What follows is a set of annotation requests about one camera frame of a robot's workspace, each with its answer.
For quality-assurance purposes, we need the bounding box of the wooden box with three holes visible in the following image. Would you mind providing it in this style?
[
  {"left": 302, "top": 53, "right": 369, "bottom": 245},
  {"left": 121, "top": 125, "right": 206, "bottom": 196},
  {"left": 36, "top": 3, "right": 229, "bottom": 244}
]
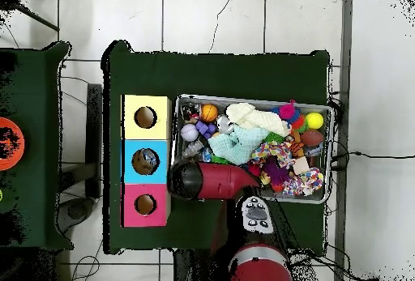
[{"left": 121, "top": 93, "right": 173, "bottom": 229}]

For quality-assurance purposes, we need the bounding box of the clear mesh bin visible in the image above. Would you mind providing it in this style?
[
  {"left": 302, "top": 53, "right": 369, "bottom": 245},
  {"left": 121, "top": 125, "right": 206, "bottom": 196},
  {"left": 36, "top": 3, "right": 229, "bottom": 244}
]
[{"left": 169, "top": 94, "right": 336, "bottom": 206}]

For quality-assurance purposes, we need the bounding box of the white ball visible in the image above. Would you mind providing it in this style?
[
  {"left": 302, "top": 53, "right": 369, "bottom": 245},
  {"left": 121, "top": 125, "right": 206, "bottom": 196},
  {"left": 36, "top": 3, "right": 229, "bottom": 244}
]
[{"left": 181, "top": 123, "right": 199, "bottom": 143}]

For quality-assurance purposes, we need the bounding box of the green spiky ball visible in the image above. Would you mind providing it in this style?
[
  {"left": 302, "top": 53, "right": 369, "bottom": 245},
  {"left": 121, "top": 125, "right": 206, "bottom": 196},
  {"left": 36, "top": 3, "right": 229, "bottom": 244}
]
[{"left": 210, "top": 155, "right": 232, "bottom": 166}]

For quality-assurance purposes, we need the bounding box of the silver can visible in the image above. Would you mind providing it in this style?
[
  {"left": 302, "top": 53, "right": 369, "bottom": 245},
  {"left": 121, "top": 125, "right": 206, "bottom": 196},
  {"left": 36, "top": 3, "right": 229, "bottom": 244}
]
[{"left": 216, "top": 114, "right": 234, "bottom": 133}]

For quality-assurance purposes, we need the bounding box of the small orange basketball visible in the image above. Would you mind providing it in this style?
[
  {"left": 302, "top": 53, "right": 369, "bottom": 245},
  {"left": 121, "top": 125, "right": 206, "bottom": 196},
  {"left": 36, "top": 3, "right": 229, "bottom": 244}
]
[{"left": 200, "top": 104, "right": 220, "bottom": 123}]

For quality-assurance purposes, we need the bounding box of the mint green cloth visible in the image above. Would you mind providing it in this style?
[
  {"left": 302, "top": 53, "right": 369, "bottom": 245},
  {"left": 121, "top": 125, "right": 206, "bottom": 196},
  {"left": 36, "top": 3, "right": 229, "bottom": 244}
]
[{"left": 207, "top": 125, "right": 267, "bottom": 165}]

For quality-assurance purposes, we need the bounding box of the cream yellow cloth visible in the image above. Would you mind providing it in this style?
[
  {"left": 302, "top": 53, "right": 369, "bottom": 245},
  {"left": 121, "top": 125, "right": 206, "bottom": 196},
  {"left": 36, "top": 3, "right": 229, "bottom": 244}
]
[{"left": 225, "top": 102, "right": 291, "bottom": 138}]

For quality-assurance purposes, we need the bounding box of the polka dot cloth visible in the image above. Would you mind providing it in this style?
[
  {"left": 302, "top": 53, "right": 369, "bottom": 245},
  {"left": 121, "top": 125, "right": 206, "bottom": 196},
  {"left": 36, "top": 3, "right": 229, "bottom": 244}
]
[{"left": 250, "top": 141, "right": 293, "bottom": 169}]

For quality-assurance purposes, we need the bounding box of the pink spiky ball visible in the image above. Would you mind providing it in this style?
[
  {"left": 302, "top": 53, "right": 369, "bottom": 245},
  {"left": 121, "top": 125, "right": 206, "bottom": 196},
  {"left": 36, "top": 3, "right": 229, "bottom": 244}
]
[{"left": 276, "top": 100, "right": 299, "bottom": 122}]

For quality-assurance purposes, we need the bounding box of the brown toy football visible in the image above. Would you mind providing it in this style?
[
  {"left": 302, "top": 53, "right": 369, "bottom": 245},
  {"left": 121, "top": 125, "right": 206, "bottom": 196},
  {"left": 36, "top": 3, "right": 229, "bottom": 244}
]
[{"left": 301, "top": 130, "right": 325, "bottom": 149}]

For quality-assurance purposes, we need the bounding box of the green side table cloth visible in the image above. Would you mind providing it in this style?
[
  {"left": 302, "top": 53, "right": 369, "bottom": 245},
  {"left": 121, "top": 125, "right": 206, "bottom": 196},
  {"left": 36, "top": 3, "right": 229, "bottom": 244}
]
[{"left": 0, "top": 40, "right": 74, "bottom": 252}]

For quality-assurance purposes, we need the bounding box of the orange disc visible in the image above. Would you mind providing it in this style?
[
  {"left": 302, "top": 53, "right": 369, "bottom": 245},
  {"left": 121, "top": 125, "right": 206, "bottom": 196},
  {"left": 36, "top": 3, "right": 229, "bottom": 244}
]
[{"left": 0, "top": 117, "right": 27, "bottom": 172}]

